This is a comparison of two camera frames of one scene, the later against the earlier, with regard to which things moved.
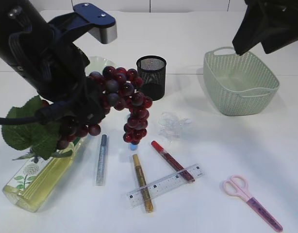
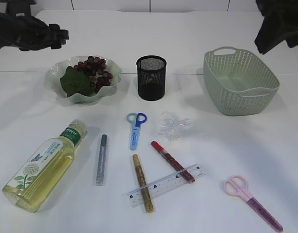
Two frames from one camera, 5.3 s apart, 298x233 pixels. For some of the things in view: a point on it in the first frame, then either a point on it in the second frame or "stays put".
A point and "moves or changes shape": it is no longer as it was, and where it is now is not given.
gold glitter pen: (144, 193) stays put
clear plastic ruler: (165, 184) stays put
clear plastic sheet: (170, 124) stays put
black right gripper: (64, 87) -> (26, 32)
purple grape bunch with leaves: (122, 88) moves or changes shape
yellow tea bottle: (30, 187) stays put
